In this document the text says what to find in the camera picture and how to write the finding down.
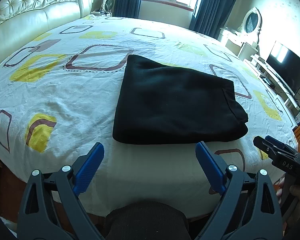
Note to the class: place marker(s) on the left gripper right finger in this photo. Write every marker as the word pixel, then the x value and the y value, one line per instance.
pixel 248 207

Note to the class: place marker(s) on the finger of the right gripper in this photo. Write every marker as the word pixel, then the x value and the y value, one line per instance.
pixel 281 145
pixel 272 151

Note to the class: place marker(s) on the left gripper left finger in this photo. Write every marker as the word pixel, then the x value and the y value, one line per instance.
pixel 37 215

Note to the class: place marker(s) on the black pants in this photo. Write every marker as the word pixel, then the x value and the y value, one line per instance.
pixel 160 104

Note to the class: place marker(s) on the right hand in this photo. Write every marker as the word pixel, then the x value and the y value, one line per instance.
pixel 294 190

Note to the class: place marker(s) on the white tv stand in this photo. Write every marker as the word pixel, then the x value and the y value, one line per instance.
pixel 276 87

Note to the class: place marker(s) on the black flat television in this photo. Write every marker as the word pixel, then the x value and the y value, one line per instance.
pixel 286 65

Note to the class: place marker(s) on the black knee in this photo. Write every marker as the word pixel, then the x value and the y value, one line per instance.
pixel 146 220

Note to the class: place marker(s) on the white dressing table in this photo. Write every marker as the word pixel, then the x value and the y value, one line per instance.
pixel 238 43

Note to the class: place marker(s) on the patterned white bed sheet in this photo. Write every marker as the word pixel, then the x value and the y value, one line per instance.
pixel 58 95

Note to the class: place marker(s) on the oval white vanity mirror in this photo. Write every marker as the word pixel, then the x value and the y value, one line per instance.
pixel 252 22

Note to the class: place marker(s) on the cream tufted headboard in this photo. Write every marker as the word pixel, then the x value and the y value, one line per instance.
pixel 21 21

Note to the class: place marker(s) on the small white fan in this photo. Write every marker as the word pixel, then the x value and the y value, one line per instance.
pixel 107 5

